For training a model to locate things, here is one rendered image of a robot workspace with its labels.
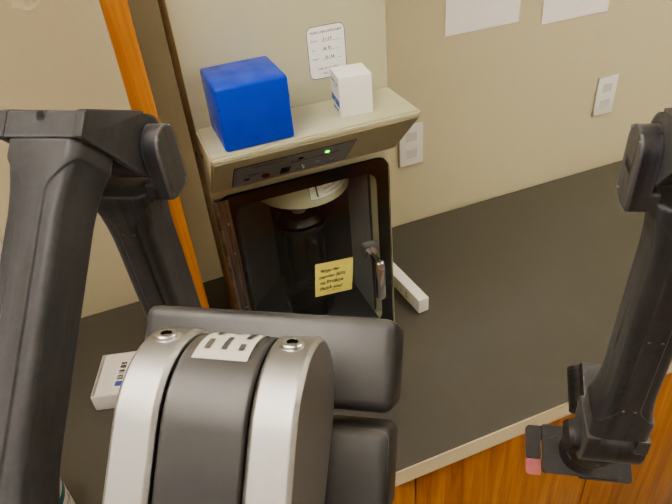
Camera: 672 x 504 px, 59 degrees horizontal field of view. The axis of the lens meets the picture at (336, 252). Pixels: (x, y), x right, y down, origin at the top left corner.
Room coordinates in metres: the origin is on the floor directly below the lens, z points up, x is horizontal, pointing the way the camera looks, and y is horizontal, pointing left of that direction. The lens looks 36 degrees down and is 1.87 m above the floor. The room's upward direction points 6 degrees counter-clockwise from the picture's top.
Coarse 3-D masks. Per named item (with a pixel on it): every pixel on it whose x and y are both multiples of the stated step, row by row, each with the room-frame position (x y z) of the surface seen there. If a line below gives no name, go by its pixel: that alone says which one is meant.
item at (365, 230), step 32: (384, 160) 0.93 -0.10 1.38; (256, 192) 0.86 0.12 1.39; (288, 192) 0.87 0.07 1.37; (320, 192) 0.89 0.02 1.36; (352, 192) 0.91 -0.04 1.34; (384, 192) 0.93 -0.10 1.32; (256, 224) 0.86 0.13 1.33; (288, 224) 0.87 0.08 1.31; (320, 224) 0.89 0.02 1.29; (352, 224) 0.91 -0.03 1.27; (384, 224) 0.93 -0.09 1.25; (256, 256) 0.85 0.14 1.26; (288, 256) 0.87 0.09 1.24; (320, 256) 0.89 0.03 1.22; (352, 256) 0.91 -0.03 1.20; (384, 256) 0.93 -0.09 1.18; (256, 288) 0.85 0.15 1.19; (288, 288) 0.87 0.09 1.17; (352, 288) 0.91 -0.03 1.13
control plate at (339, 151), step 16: (336, 144) 0.82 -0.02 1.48; (352, 144) 0.84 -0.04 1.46; (272, 160) 0.79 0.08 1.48; (288, 160) 0.81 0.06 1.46; (304, 160) 0.83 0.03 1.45; (320, 160) 0.85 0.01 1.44; (336, 160) 0.88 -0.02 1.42; (240, 176) 0.80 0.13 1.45; (256, 176) 0.82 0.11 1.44; (272, 176) 0.84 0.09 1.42
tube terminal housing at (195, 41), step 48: (192, 0) 0.86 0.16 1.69; (240, 0) 0.88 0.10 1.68; (288, 0) 0.90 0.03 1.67; (336, 0) 0.92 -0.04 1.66; (384, 0) 0.95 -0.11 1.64; (192, 48) 0.85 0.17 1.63; (240, 48) 0.87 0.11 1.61; (288, 48) 0.90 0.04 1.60; (384, 48) 0.95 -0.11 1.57; (192, 96) 0.85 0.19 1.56; (192, 144) 0.94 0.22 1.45
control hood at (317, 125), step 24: (384, 96) 0.90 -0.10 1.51; (312, 120) 0.84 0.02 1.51; (336, 120) 0.83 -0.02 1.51; (360, 120) 0.82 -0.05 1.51; (384, 120) 0.82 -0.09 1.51; (408, 120) 0.84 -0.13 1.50; (216, 144) 0.79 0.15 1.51; (264, 144) 0.77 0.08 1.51; (288, 144) 0.77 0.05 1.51; (312, 144) 0.79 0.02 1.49; (360, 144) 0.85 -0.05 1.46; (384, 144) 0.89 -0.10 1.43; (216, 168) 0.75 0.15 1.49; (216, 192) 0.82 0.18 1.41
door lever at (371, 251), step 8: (368, 248) 0.91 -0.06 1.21; (368, 256) 0.91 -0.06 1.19; (376, 256) 0.90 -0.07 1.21; (376, 264) 0.87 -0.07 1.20; (384, 264) 0.87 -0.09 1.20; (376, 272) 0.87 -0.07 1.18; (384, 272) 0.87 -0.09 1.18; (376, 280) 0.88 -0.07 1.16; (384, 280) 0.87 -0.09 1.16; (376, 288) 0.88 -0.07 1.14; (384, 288) 0.87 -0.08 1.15; (384, 296) 0.87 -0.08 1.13
